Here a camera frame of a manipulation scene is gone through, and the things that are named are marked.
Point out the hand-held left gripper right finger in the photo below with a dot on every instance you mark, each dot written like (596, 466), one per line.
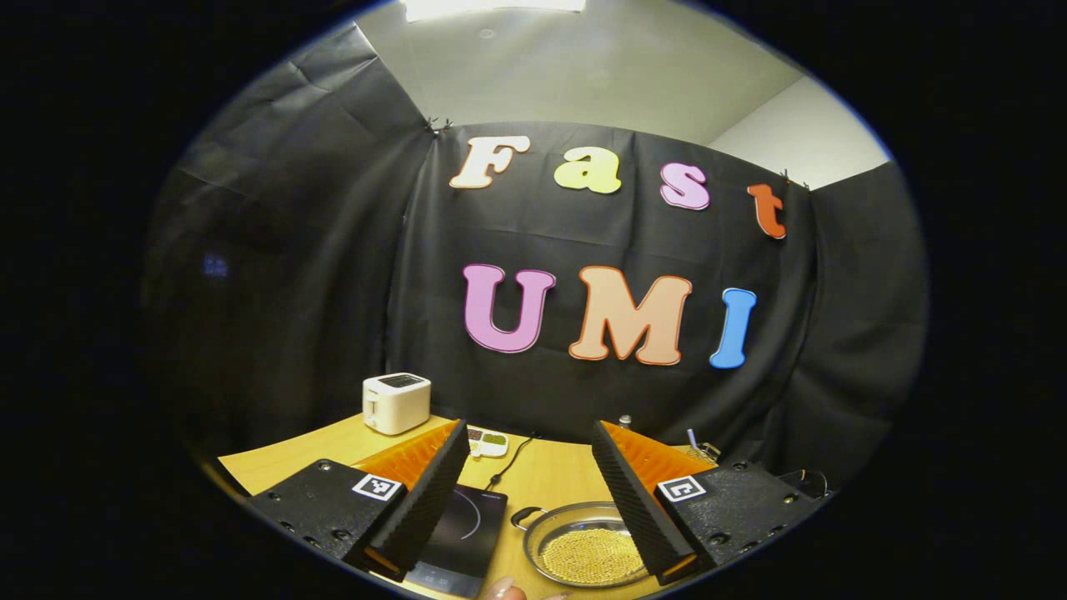
(638, 508)

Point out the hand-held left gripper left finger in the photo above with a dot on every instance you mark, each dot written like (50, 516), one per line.
(421, 500)

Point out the black induction cooktop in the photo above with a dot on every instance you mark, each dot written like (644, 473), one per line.
(467, 533)

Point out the clear ribbed holder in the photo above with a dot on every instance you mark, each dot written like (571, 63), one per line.
(707, 452)

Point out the cream white toaster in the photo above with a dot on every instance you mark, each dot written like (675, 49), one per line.
(396, 404)

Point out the small black cloth clip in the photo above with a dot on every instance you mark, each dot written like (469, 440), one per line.
(790, 177)
(438, 126)

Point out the ceiling light panel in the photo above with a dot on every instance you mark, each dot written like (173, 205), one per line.
(492, 7)

